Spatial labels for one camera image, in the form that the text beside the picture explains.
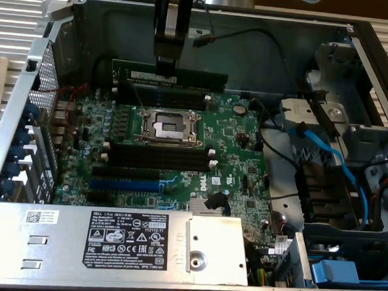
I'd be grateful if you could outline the green RAM stick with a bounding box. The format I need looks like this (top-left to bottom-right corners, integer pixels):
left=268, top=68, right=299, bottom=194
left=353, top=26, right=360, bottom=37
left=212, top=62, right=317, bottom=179
left=110, top=58, right=229, bottom=93

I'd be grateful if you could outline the black RAM slot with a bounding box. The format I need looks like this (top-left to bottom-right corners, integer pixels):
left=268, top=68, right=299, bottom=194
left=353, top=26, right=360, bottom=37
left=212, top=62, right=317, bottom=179
left=99, top=151, right=219, bottom=174
left=101, top=140, right=216, bottom=161
left=112, top=84, right=215, bottom=112
left=113, top=79, right=212, bottom=101

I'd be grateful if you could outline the thin metal locking lever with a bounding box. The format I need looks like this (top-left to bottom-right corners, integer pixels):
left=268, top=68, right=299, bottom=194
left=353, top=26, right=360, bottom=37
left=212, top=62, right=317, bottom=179
left=131, top=84, right=146, bottom=111

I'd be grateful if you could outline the metal CPU socket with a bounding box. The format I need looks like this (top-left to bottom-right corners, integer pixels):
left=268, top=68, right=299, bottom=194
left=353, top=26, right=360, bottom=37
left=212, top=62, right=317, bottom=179
left=133, top=105, right=206, bottom=150

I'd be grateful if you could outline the green Dell motherboard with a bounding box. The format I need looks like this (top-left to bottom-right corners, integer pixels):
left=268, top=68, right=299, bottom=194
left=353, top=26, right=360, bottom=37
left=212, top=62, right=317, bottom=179
left=48, top=77, right=283, bottom=257

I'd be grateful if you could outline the open grey PC case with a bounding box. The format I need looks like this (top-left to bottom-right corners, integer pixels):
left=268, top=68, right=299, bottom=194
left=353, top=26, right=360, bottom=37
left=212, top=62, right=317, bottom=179
left=0, top=0, right=388, bottom=291

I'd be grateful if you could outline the long black expansion slot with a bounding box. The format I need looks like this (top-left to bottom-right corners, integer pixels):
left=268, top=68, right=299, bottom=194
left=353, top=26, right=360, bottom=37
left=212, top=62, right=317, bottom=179
left=91, top=165, right=162, bottom=181

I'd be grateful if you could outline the blue expansion slot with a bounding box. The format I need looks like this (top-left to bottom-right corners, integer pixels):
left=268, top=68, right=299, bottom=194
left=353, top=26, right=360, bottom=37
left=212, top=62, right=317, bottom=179
left=89, top=177, right=162, bottom=194

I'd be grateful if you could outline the blue card retention clip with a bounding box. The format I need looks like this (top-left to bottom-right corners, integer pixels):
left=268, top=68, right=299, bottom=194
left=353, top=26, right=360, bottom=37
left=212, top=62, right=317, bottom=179
left=22, top=103, right=41, bottom=124
left=8, top=144, right=27, bottom=162
left=2, top=161, right=21, bottom=180
left=14, top=129, right=33, bottom=147
left=0, top=178, right=14, bottom=196

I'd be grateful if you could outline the silver finned chipset heatsink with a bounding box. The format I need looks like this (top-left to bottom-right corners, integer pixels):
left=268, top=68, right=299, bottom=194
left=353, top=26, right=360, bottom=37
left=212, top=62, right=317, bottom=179
left=189, top=198, right=233, bottom=218

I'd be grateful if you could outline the short black expansion slot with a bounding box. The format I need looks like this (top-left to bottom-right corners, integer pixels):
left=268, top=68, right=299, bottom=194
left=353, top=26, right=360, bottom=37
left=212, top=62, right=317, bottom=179
left=86, top=190, right=109, bottom=204

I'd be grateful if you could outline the black ribbed drive carrier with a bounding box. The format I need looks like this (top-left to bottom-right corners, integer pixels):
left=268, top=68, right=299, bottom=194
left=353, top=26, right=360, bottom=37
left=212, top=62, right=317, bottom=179
left=293, top=160, right=362, bottom=228

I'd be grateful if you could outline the grey metal disk bay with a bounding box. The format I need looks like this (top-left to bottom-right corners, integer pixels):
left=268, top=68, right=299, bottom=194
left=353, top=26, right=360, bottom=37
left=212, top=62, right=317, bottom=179
left=271, top=38, right=388, bottom=230

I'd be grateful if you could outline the silver power supply with label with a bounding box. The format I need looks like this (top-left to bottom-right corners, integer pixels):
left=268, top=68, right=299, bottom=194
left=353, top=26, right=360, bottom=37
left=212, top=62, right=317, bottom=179
left=0, top=200, right=253, bottom=288

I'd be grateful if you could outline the blue plastic drive caddy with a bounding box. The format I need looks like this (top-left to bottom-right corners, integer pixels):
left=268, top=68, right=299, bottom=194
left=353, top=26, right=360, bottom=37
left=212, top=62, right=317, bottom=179
left=308, top=257, right=362, bottom=291

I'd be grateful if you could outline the black wire with plug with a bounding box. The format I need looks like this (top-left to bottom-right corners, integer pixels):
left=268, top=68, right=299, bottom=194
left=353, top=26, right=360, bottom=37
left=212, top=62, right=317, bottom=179
left=188, top=0, right=305, bottom=90

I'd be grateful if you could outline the black looped wire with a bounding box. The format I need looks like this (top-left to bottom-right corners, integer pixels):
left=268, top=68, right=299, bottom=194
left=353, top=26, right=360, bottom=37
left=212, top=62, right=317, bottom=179
left=91, top=55, right=115, bottom=88

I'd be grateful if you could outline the thin red wire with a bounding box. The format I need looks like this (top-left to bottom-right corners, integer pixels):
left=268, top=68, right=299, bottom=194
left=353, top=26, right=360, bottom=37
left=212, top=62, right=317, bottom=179
left=36, top=79, right=89, bottom=140

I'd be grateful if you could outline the silver metal bracket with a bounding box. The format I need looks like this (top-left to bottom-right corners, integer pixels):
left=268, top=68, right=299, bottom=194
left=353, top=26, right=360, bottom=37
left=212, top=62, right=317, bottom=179
left=39, top=0, right=75, bottom=35

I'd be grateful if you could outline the black wire connector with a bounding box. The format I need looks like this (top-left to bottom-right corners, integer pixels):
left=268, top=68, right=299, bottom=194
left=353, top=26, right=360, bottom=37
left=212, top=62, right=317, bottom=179
left=203, top=191, right=228, bottom=211

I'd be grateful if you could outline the blue flat wire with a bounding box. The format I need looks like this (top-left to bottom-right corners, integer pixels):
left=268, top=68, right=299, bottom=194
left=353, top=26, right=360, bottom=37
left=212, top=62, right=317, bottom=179
left=283, top=124, right=374, bottom=226

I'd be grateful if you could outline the yellow green wire bundle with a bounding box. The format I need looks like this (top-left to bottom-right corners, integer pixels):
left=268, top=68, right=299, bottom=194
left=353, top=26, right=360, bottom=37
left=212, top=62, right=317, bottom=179
left=249, top=267, right=273, bottom=287

